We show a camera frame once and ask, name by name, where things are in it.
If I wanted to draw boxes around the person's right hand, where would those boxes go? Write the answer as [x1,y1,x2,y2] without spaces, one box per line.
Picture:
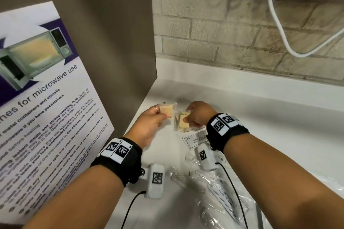
[185,101,218,128]

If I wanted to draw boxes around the person's left hand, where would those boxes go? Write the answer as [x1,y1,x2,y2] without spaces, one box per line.
[124,105,168,149]

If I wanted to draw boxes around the yellow soap bar clear wrap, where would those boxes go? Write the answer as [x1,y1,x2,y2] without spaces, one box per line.
[173,111,205,133]
[157,102,178,120]

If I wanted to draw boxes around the person's right forearm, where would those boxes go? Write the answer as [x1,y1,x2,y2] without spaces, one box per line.
[223,132,344,229]

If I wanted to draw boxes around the person's left forearm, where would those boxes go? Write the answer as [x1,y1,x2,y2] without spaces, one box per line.
[23,166,127,229]

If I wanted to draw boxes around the black right wrist band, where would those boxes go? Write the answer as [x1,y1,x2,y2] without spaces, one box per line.
[206,113,250,154]

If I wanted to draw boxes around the black wrist band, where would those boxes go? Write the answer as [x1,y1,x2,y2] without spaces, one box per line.
[206,113,250,154]
[90,137,143,187]

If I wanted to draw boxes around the black left wrist band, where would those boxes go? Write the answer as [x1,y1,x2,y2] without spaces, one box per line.
[90,137,143,187]

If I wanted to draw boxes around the comb in clear packet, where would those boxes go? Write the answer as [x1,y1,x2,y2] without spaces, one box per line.
[169,166,213,197]

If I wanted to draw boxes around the long white printed sachet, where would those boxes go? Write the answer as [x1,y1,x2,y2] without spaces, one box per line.
[208,178,250,222]

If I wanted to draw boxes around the clear packet with white item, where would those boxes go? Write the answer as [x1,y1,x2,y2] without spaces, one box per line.
[200,207,229,229]

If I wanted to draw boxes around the white microwave instruction poster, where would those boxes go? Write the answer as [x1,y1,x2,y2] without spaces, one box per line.
[0,1,115,224]

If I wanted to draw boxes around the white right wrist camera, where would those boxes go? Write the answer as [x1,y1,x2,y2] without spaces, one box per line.
[194,143,219,172]

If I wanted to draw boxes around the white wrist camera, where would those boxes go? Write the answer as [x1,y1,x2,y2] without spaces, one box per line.
[194,143,219,172]
[144,163,165,200]

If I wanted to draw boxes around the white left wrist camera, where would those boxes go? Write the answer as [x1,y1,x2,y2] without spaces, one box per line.
[144,163,165,200]

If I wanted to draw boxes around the black left camera cable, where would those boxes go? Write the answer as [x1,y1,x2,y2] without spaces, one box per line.
[121,191,147,229]

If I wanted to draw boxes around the black camera cable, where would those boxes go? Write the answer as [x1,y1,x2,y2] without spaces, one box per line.
[216,162,249,229]
[121,191,147,229]

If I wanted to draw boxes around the black right camera cable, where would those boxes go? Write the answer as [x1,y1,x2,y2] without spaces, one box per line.
[216,162,249,229]

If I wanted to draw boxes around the white power cable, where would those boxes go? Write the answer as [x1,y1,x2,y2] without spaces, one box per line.
[245,0,344,57]

